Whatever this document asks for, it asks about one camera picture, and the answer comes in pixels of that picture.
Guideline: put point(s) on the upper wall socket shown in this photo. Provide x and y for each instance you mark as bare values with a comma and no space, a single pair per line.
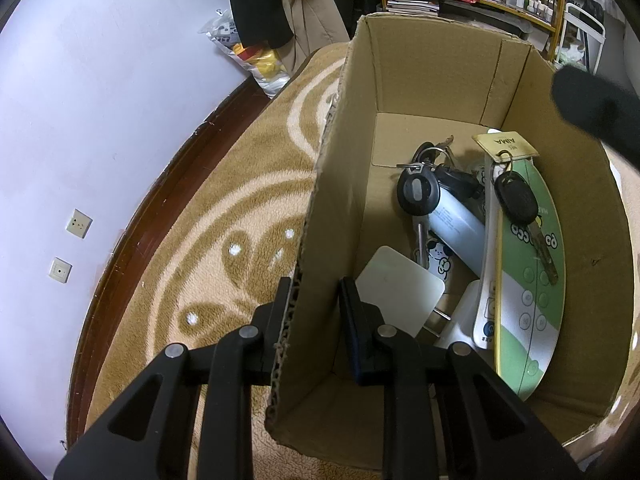
79,224

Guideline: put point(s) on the black key bunch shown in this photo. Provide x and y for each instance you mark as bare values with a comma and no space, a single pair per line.
433,167

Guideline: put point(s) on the black hanging coat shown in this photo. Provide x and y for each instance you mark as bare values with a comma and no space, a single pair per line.
261,22

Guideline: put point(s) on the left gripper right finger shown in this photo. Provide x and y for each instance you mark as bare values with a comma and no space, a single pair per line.
445,411

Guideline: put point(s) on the wall socket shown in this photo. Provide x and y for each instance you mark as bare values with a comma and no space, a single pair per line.
79,224
60,270

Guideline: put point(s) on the black key with brass tag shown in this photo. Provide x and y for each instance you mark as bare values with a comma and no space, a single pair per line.
514,193

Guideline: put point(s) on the green oval cartoon fan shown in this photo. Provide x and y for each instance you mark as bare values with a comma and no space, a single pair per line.
529,307

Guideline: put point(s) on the beige brown patterned rug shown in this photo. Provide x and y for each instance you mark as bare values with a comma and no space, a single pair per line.
240,233

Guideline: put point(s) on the lower wall socket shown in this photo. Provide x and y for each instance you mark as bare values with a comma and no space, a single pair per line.
60,270

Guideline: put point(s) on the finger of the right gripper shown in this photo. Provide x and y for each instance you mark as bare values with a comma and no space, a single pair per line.
598,107

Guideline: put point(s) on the white cylindrical bottle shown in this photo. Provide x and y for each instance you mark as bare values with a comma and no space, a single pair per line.
460,230

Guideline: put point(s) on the beige trench coat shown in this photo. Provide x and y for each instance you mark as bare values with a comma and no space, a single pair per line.
314,24

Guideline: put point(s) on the cartoon dog sticker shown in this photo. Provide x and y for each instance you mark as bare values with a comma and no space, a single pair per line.
437,258

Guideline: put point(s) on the snack plastic bag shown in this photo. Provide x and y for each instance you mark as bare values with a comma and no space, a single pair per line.
259,60

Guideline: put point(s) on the white square pad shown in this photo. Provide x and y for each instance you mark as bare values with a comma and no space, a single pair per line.
405,292

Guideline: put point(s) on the white metal cart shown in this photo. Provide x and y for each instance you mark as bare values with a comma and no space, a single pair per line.
581,41

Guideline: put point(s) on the brown cardboard box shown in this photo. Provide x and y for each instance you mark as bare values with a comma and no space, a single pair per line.
410,80

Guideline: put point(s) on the white power adapter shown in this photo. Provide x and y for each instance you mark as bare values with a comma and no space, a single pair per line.
460,327

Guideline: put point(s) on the stack of books left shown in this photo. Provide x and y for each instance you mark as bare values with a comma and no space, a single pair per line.
413,7

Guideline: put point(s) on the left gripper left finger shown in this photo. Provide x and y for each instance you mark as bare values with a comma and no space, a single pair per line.
187,405

